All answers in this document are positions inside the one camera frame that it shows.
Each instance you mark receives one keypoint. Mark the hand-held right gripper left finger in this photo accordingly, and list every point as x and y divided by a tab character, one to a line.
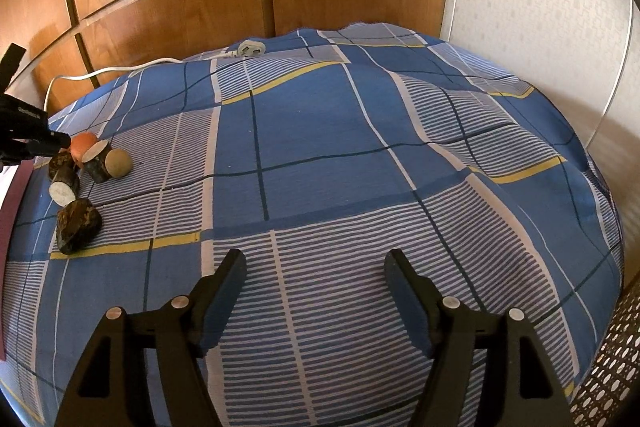
222	307

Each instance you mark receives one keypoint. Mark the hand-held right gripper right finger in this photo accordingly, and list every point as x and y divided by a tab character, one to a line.
407	307

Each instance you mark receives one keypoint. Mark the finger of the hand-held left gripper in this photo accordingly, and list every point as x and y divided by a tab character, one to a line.
50	143

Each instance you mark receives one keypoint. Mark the orange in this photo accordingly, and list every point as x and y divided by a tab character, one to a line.
81	143

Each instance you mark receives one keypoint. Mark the pink cardboard box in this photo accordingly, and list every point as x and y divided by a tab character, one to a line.
17	192

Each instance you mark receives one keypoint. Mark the tan round fruit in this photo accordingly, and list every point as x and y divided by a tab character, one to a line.
119	163

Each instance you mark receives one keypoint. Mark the dark lumpy fruit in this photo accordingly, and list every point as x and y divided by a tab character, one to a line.
77	222

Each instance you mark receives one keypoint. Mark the blue plaid blanket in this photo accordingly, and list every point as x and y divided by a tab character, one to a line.
325	157

